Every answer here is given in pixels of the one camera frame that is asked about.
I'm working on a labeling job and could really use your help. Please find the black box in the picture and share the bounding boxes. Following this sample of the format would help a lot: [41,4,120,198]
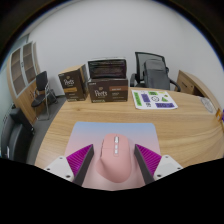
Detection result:
[87,57,128,80]

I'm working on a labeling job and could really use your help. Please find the white green purple sticker sheet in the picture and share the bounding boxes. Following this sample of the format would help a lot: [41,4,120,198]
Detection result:
[131,89,179,110]

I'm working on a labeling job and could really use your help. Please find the black mesh office chair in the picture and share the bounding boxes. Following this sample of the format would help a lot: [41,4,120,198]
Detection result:
[129,51,182,93]

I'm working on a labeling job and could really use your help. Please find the black armchair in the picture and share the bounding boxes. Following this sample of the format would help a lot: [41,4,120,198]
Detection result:
[0,106,35,161]

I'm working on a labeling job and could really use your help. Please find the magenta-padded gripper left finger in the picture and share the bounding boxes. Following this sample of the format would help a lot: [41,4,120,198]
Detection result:
[43,143,95,187]

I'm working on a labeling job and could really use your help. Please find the wooden side desk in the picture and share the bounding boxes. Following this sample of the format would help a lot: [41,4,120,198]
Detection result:
[175,69,214,101]

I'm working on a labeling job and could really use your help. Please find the grey backpack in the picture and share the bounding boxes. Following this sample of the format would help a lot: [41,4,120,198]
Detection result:
[143,59,172,91]

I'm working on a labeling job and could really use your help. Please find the pink computer mouse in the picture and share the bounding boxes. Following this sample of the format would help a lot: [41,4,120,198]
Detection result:
[95,133,134,184]

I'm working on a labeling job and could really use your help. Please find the wooden shelf unit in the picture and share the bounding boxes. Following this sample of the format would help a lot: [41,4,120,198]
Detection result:
[6,41,43,124]

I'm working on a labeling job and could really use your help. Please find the black visitor chair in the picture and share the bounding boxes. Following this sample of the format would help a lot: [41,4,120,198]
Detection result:
[30,70,58,121]

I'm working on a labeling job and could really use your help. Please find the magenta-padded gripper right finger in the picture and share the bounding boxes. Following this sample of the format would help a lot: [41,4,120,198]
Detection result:
[133,143,184,185]

